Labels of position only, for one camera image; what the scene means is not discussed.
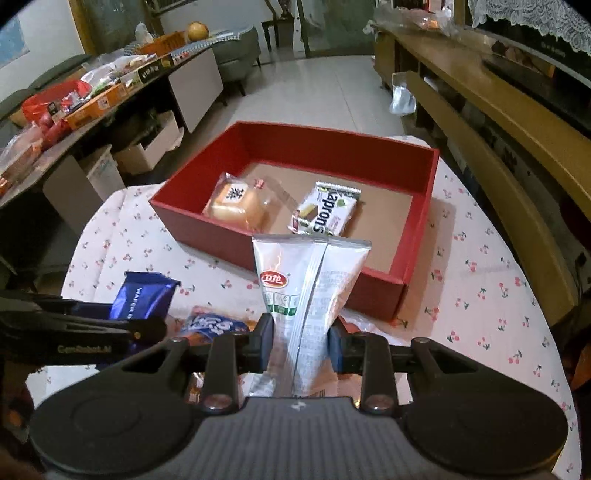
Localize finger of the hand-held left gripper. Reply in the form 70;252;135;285
0;310;168;343
0;290;114;319

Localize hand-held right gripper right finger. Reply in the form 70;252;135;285
327;318;481;414

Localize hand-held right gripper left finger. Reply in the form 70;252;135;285
121;314;276;412

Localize blue wafer packet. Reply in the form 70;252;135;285
108;271;182;324

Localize white snack packet red logo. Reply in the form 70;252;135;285
252;233;372;398

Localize red cardboard box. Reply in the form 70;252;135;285
148;121;440;322

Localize orange bagged snacks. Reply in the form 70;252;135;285
0;124;46;195

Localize crumpled plastic bag with snacks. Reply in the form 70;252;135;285
372;4;462;37

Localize orange snack packet blue label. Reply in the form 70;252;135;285
167;305;254;348

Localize white storage bin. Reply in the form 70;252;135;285
78;144;122;195

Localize green and white wafer packet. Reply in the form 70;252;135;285
288;181;362;237

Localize yellow cake in clear wrapper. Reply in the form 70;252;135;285
203;172;301;232

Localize cherry print tablecloth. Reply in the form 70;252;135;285
60;134;583;476

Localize white cardboard box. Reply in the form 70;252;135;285
113;111;185;175

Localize orange flat box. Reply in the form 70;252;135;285
65;83;130;131

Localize red plastic bag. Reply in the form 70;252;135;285
22;80;93;134

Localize grey-green sofa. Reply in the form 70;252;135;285
0;54;92;125

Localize pile of snack packets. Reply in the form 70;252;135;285
81;53;158;93

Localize black box with label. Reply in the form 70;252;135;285
121;53;175;86

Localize low table with white drawers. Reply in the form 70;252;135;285
0;44;225;208

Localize clear plastic bag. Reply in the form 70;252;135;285
389;71;419;116

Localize orange plastic crate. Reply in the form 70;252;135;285
139;31;186;57

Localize grey-green armchair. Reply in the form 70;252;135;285
185;25;260;97

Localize wooden TV cabinet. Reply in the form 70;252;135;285
372;21;591;324

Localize wooden chair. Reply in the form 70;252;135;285
261;18;296;51

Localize glass door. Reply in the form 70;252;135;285
295;0;376;58

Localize black television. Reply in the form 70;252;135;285
471;23;591;137

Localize white lace cloth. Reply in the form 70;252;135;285
467;0;591;56

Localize wall map poster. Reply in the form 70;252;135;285
0;19;31;70

